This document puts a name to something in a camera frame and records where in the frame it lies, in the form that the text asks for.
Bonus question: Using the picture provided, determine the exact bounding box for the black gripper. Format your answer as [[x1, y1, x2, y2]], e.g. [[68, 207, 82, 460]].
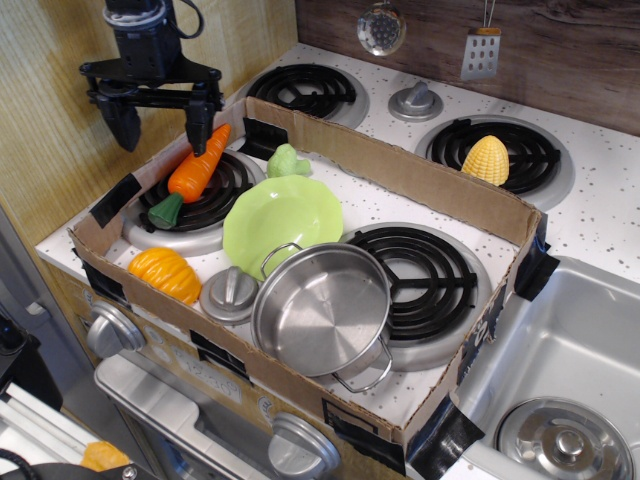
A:
[[80, 19, 224, 157]]

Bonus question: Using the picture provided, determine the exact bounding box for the orange toy carrot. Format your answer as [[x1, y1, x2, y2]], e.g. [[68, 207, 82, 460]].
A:
[[148, 123, 232, 230]]

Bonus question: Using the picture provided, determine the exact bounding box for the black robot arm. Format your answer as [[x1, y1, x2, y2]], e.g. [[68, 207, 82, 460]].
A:
[[80, 1, 224, 156]]

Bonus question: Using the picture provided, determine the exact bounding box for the light green plate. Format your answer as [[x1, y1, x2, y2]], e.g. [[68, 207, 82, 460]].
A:
[[223, 175, 343, 280]]

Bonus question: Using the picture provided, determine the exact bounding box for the cardboard fence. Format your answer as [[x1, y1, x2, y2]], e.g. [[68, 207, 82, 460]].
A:
[[69, 98, 547, 479]]

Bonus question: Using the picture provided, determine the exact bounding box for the front left black burner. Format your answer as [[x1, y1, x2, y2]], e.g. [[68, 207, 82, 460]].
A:
[[123, 150, 266, 257]]

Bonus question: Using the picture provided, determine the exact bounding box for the black burner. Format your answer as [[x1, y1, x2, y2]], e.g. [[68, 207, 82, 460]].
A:
[[341, 222, 492, 372], [415, 115, 575, 211], [123, 150, 266, 257], [236, 63, 369, 129]]

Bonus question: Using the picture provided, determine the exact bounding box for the green toy vegetable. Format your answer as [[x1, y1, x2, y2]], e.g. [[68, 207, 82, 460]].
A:
[[267, 144, 311, 178]]

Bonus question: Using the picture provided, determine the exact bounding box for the orange toy pumpkin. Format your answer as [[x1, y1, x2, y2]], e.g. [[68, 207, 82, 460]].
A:
[[127, 247, 202, 305]]

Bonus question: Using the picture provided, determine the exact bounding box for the back left black burner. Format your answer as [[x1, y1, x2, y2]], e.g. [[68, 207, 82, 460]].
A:
[[236, 63, 369, 129]]

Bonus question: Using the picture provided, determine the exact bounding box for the silver stove knob front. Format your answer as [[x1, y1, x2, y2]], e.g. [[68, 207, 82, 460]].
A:
[[199, 266, 259, 325]]

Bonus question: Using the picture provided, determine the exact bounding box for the silver stove knob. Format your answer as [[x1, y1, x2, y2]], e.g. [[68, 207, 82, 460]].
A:
[[199, 266, 259, 325], [388, 81, 444, 122]]

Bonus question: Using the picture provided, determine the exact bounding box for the left oven knob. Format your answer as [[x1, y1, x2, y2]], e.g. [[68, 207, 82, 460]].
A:
[[87, 300, 146, 359]]

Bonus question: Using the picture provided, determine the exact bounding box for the oven knob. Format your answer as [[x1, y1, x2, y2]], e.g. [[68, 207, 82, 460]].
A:
[[87, 300, 146, 359], [268, 412, 341, 480]]

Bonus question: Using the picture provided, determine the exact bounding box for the hanging metal strainer ladle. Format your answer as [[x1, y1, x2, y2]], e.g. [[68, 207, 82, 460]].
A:
[[356, 1, 407, 57]]

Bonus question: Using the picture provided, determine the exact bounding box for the stainless steel pot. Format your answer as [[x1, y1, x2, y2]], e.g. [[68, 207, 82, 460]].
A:
[[251, 243, 394, 394]]

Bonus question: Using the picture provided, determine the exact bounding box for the silver stove knob back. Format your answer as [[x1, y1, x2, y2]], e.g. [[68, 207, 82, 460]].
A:
[[388, 81, 444, 122]]

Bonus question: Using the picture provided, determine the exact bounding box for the hanging metal spatula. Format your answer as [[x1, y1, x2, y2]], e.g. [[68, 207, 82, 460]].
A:
[[460, 1, 502, 81]]

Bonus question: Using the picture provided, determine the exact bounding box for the yellow toy corn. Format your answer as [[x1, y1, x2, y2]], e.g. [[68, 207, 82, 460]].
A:
[[461, 135, 510, 186]]

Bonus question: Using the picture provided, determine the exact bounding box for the front right black burner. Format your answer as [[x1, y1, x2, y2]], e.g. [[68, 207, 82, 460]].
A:
[[341, 222, 492, 372]]

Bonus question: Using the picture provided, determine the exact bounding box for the orange object bottom left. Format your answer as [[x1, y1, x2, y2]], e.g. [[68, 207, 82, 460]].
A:
[[80, 441, 130, 472]]

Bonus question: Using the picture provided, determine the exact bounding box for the right oven knob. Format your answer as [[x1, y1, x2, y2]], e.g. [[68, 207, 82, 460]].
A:
[[268, 412, 341, 480]]

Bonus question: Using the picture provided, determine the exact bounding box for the back right black burner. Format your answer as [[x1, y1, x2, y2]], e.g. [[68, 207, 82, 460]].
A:
[[415, 115, 575, 211]]

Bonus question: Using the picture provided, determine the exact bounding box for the silver sink basin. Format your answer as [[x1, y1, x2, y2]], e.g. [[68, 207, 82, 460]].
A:
[[405, 255, 640, 480]]

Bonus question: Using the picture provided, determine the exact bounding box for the metal lid in sink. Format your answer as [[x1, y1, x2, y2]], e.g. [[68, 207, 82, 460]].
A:
[[494, 397, 636, 479]]

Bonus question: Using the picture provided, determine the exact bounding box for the silver oven door handle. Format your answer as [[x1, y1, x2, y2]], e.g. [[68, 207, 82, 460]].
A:
[[94, 354, 276, 479]]

